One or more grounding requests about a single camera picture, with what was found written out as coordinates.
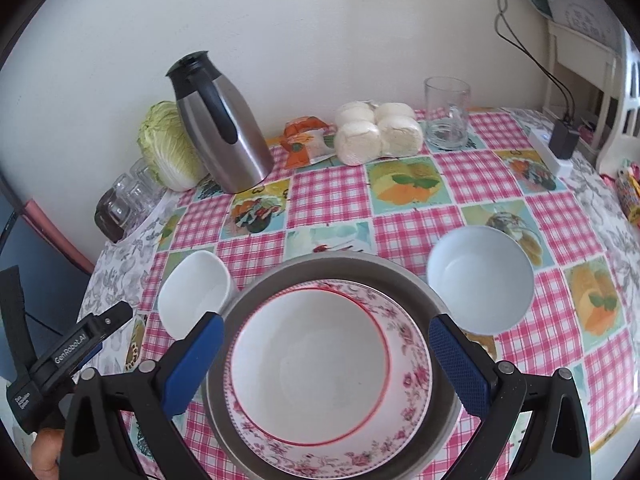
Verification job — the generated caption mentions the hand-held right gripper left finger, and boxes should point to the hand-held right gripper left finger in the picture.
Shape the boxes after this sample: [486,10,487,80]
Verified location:
[59,311,226,480]

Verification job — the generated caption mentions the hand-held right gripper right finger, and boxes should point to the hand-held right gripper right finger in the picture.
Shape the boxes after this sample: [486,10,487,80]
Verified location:
[428,314,593,480]

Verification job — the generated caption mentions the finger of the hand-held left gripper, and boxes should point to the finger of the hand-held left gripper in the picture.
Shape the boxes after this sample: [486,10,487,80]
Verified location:
[89,301,135,348]

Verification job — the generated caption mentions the pink floral plate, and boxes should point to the pink floral plate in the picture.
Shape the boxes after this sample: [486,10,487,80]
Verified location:
[222,279,433,480]

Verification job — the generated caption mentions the strawberry print bowl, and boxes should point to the strawberry print bowl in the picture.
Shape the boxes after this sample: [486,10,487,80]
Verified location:
[229,287,391,447]

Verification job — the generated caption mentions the round stainless steel plate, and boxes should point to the round stainless steel plate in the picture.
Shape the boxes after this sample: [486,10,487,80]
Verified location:
[202,256,463,480]

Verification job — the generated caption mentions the person's left hand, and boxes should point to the person's left hand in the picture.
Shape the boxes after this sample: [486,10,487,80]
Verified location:
[31,427,66,480]

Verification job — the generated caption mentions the white square bowl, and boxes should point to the white square bowl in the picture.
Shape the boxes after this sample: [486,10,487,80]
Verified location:
[157,251,241,339]

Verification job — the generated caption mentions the white round bowl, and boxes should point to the white round bowl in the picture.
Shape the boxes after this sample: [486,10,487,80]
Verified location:
[426,226,535,336]

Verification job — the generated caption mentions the brown tinted glass jar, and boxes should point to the brown tinted glass jar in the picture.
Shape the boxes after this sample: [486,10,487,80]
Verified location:
[94,187,138,244]

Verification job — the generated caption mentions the dark blue cabinet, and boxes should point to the dark blue cabinet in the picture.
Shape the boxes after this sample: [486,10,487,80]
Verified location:
[0,190,96,376]

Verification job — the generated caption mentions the clear drinking glass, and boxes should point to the clear drinking glass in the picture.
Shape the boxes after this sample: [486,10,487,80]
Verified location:
[112,172,151,222]
[131,157,168,202]

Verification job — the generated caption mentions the napa cabbage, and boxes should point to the napa cabbage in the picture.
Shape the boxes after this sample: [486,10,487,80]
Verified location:
[138,101,208,192]

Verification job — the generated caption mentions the stainless steel thermos jug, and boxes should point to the stainless steel thermos jug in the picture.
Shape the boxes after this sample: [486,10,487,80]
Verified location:
[166,51,275,195]

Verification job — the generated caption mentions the pink checked tablecloth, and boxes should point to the pink checked tablecloth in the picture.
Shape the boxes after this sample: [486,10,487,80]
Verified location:
[120,105,640,480]

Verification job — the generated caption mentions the white power strip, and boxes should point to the white power strip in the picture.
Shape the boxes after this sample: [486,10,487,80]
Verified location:
[529,127,573,178]

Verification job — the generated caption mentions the orange snack packet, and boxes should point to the orange snack packet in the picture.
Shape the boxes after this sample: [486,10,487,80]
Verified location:
[280,116,337,167]

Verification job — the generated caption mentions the colourful packet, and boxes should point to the colourful packet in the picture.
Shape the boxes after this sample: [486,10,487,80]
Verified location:
[614,160,640,226]

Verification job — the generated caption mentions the bag of steamed buns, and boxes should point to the bag of steamed buns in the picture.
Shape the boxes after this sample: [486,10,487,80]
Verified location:
[334,101,425,166]

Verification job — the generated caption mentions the black charger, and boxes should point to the black charger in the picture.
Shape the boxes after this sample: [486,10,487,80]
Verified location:
[548,120,581,161]

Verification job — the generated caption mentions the clear glass mug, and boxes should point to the clear glass mug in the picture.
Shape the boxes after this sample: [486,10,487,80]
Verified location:
[424,76,472,151]

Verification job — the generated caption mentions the white wooden chair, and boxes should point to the white wooden chair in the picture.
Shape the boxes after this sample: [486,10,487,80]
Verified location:
[542,17,640,173]

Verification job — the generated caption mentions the grey printed cushion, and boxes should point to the grey printed cushion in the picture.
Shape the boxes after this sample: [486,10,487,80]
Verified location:
[520,0,628,48]

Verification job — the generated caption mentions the black strap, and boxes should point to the black strap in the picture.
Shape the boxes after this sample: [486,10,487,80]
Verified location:
[0,266,37,377]

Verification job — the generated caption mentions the black cable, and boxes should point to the black cable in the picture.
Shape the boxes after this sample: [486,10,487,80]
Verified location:
[500,0,576,123]
[495,0,568,123]

